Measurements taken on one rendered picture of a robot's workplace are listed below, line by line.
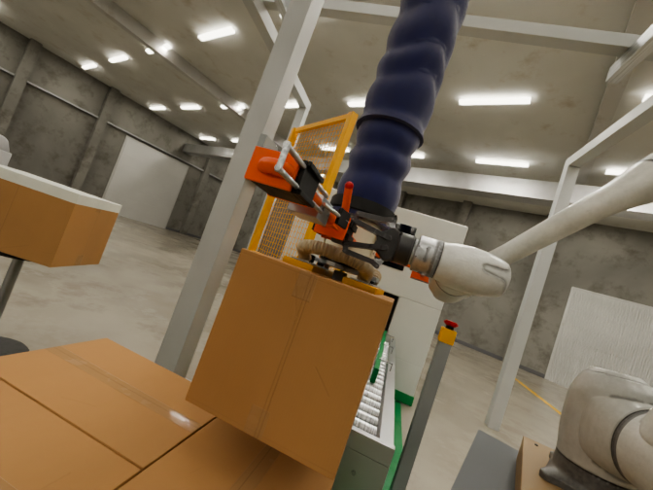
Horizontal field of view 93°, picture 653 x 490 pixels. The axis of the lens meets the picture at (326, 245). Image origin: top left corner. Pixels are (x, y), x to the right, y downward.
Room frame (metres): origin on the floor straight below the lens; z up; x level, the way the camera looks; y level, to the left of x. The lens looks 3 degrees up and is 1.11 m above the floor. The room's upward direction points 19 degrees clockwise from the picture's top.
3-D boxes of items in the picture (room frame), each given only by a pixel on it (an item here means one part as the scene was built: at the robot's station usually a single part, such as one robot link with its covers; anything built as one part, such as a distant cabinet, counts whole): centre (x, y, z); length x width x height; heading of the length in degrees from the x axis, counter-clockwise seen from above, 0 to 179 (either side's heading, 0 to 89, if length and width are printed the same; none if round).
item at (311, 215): (0.59, 0.05, 1.20); 0.07 x 0.07 x 0.04; 74
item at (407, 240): (0.74, -0.16, 1.20); 0.09 x 0.07 x 0.08; 75
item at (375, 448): (1.13, -0.10, 0.58); 0.70 x 0.03 x 0.06; 75
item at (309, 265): (1.06, 0.02, 1.09); 0.34 x 0.10 x 0.05; 164
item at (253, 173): (0.46, 0.10, 1.21); 0.08 x 0.07 x 0.05; 164
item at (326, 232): (0.80, -0.01, 1.20); 0.10 x 0.08 x 0.06; 74
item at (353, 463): (1.13, -0.10, 0.48); 0.70 x 0.03 x 0.15; 75
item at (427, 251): (0.72, -0.23, 1.20); 0.09 x 0.06 x 0.09; 165
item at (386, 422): (2.18, -0.71, 0.50); 2.31 x 0.05 x 0.19; 165
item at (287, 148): (0.50, 0.03, 1.21); 0.31 x 0.03 x 0.05; 164
